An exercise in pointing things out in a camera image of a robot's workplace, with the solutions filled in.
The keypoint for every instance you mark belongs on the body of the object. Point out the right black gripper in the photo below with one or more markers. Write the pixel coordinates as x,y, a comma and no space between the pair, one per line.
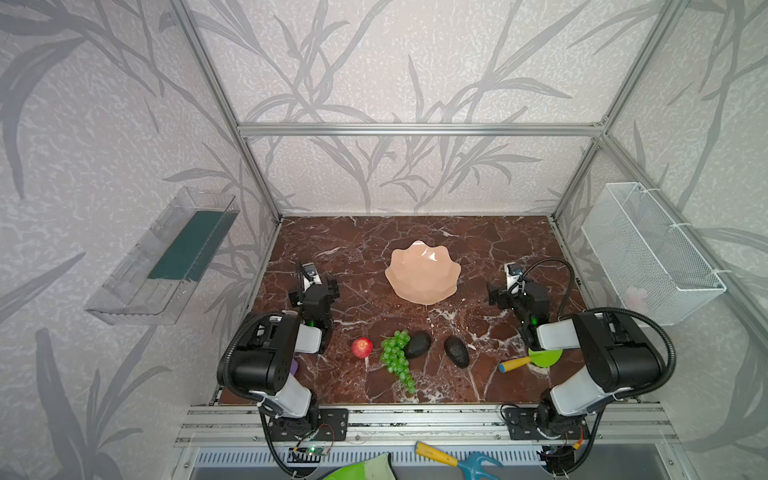
512,297

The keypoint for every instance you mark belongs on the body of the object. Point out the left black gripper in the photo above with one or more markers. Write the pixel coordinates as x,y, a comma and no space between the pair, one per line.
318,291

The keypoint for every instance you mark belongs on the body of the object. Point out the red fake apple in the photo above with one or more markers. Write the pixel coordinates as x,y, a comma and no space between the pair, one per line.
362,348

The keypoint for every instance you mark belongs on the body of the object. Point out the dark fake avocado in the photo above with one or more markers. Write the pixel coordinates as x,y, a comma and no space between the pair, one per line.
419,344
457,352

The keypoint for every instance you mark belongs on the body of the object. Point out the green fake grape bunch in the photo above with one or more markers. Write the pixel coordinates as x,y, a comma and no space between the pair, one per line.
394,358

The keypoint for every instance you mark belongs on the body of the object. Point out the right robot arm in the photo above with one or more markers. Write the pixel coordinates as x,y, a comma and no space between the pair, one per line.
626,354

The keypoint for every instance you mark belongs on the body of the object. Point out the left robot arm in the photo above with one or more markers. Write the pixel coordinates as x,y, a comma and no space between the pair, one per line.
256,365

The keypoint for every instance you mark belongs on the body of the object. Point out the pink scalloped fruit bowl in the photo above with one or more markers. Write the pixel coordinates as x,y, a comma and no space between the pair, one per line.
422,274

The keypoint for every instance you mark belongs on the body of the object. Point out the pink object in basket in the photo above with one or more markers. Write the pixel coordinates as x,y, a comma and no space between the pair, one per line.
635,299

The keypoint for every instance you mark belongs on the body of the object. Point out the green circuit board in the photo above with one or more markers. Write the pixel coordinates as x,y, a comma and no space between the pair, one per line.
311,453

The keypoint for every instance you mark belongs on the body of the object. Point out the green plastic scoop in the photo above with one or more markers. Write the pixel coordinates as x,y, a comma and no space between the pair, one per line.
376,468

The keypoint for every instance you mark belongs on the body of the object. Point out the green toy spoon yellow handle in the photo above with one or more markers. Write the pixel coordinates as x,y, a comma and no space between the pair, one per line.
540,359

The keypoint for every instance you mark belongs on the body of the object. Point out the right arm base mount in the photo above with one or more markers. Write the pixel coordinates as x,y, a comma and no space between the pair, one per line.
533,424

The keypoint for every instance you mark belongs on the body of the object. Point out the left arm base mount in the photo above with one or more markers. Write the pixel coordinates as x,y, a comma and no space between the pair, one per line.
325,424

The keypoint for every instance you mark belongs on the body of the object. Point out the white wire mesh basket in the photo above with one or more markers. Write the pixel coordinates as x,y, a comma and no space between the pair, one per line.
638,244

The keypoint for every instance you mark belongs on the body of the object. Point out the aluminium front rail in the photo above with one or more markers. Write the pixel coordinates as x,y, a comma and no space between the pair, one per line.
435,424

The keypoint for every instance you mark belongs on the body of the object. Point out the clear plastic wall bin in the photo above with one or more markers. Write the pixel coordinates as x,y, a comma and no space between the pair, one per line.
155,281

